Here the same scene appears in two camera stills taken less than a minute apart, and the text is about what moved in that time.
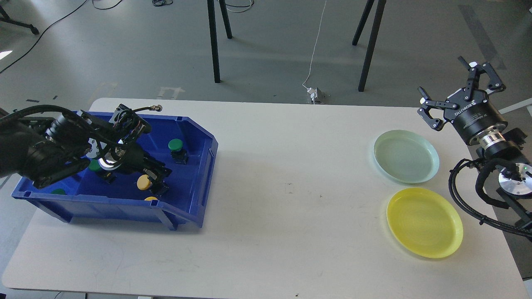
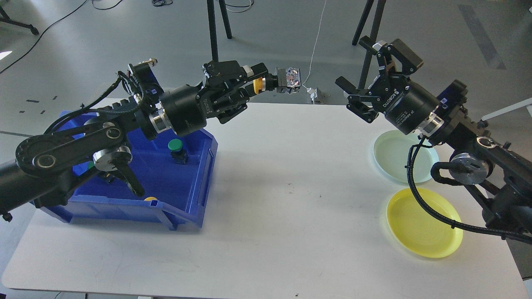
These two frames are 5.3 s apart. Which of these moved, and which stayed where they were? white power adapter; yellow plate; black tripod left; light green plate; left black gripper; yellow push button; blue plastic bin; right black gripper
Moved: right black gripper; yellow push button; left black gripper
Stayed: white power adapter; yellow plate; black tripod left; light green plate; blue plastic bin
